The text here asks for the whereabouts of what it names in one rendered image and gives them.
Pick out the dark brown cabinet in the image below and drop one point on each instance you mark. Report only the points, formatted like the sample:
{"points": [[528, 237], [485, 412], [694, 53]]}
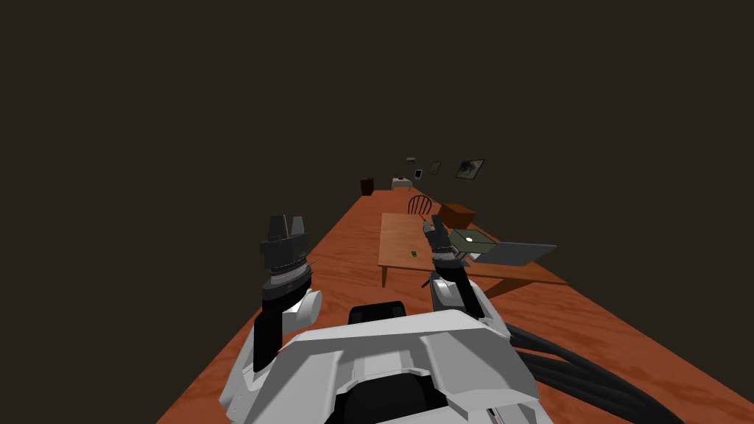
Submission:
{"points": [[367, 186]]}

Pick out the brown wooden table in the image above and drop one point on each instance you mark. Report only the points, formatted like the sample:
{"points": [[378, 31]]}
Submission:
{"points": [[400, 235]]}

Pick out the brown cardboard box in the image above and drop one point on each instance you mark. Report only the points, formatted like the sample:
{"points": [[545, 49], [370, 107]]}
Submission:
{"points": [[456, 215]]}

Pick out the olive green box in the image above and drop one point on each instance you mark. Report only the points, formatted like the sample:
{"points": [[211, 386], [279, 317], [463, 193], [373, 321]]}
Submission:
{"points": [[474, 241]]}

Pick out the small dark framed picture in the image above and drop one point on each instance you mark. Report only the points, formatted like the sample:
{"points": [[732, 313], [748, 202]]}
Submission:
{"points": [[435, 168]]}

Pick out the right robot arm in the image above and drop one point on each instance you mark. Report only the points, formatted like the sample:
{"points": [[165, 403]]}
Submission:
{"points": [[459, 291]]}

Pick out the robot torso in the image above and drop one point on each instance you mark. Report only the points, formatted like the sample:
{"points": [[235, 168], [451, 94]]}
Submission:
{"points": [[383, 353]]}

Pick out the grey flat laptop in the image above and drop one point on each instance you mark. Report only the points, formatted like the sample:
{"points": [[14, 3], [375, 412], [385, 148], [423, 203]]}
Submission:
{"points": [[518, 252]]}

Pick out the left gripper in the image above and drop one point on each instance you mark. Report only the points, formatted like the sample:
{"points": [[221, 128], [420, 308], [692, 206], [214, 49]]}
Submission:
{"points": [[285, 252]]}

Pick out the dark wooden chair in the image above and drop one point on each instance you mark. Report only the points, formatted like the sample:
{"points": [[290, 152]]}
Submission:
{"points": [[419, 205]]}

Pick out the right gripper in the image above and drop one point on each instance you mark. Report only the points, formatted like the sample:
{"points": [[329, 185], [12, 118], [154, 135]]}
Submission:
{"points": [[440, 241]]}

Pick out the large dark framed picture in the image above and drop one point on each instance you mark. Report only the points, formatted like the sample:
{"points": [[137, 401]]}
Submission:
{"points": [[470, 169]]}

